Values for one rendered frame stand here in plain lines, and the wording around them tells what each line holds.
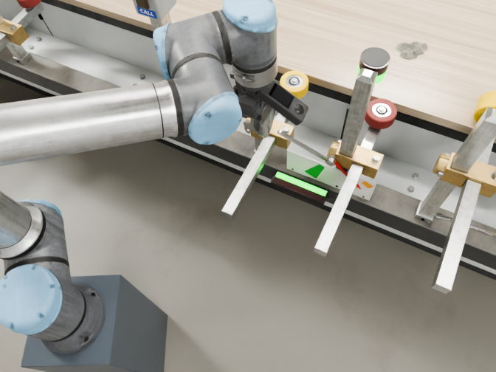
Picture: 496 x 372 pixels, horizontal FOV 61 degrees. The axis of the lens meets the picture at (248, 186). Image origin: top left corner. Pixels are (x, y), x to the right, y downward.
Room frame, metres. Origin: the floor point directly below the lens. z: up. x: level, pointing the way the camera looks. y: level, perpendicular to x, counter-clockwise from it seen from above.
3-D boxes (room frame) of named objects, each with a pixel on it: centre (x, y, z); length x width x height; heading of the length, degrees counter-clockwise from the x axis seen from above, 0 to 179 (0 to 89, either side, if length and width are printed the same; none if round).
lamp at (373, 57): (0.61, -0.30, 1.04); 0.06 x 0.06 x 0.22; 56
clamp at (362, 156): (0.56, -0.29, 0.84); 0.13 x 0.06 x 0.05; 56
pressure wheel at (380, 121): (0.66, -0.38, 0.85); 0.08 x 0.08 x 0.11
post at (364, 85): (0.57, -0.27, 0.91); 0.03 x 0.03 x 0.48; 56
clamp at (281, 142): (0.70, -0.08, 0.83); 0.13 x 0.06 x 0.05; 56
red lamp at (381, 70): (0.61, -0.30, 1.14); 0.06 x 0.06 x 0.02
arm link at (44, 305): (0.31, 0.55, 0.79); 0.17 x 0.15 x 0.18; 12
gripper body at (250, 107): (0.61, -0.04, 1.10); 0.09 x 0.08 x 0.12; 56
